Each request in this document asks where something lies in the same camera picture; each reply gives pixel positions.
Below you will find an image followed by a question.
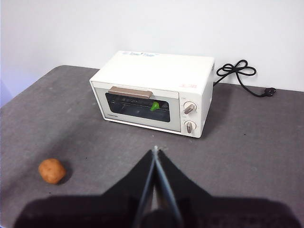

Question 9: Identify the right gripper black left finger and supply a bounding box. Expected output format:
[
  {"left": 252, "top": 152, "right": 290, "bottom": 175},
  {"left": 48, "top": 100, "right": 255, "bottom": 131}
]
[{"left": 100, "top": 148, "right": 156, "bottom": 215}]

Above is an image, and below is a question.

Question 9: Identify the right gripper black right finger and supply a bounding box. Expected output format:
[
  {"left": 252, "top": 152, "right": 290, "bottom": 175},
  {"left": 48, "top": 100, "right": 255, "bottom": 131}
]
[{"left": 155, "top": 149, "right": 212, "bottom": 215}]

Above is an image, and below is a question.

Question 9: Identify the oven door with beige handle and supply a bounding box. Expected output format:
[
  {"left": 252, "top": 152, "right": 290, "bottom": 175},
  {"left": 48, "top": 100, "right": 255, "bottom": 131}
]
[{"left": 91, "top": 81, "right": 181, "bottom": 134}]

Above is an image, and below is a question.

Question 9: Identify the beige oven knob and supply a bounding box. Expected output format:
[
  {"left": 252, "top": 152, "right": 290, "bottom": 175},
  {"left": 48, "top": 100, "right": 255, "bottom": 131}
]
[
  {"left": 183, "top": 120, "right": 198, "bottom": 134},
  {"left": 183, "top": 101, "right": 198, "bottom": 115}
]

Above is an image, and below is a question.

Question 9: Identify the cream toaster oven body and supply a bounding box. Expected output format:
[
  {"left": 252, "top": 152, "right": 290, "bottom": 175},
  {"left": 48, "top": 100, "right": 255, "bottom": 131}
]
[{"left": 89, "top": 50, "right": 216, "bottom": 139}]

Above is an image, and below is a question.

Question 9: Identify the brown potato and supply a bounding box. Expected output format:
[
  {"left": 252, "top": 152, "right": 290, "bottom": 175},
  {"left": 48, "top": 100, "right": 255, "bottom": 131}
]
[{"left": 38, "top": 158, "right": 67, "bottom": 185}]

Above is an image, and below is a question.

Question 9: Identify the black power cable with plug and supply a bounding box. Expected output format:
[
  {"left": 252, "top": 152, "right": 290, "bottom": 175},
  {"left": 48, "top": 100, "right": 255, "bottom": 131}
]
[{"left": 212, "top": 59, "right": 277, "bottom": 98}]

